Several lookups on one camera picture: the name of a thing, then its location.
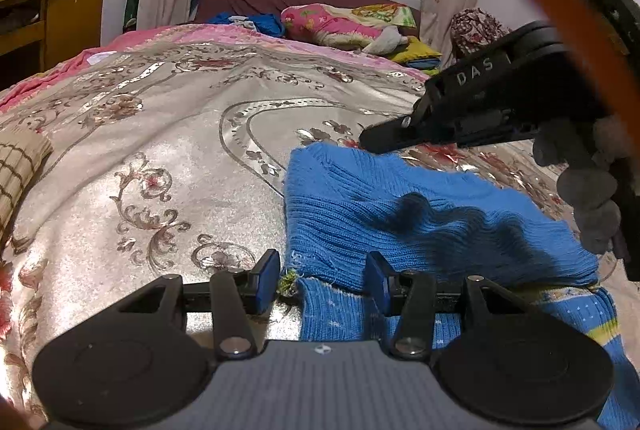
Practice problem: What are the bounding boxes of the pink floral pillow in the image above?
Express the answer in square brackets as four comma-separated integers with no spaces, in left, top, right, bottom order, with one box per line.
[280,3,417,49]

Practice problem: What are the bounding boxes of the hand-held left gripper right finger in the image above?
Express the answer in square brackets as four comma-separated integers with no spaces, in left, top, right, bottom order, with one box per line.
[365,251,539,360]

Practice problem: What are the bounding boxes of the blue crumpled cloth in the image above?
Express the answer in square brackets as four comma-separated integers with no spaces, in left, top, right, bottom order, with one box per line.
[206,11,286,39]

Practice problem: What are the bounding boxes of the blue striped knit sweater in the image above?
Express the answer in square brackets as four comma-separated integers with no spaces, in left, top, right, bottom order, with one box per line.
[282,141,637,430]

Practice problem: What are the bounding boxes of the dark floral bundle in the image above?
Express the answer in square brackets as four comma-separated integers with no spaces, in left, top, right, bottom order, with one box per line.
[449,7,512,62]

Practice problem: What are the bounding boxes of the yellow green folded cloths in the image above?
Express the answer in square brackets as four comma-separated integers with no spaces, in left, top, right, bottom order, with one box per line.
[389,35,444,72]

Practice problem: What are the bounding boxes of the brown checked folded blanket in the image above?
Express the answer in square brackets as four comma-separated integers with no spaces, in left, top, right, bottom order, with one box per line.
[0,130,54,256]

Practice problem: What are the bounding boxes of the person's right hand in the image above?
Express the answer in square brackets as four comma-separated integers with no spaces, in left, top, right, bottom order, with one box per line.
[531,114,629,256]

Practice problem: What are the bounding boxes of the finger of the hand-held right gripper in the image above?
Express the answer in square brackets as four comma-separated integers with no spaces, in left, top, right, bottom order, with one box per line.
[359,111,460,156]

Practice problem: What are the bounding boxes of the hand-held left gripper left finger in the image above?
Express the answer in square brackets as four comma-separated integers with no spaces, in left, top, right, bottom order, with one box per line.
[112,249,282,359]

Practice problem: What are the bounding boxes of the wooden desk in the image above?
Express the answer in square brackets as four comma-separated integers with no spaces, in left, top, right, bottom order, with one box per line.
[0,0,111,87]

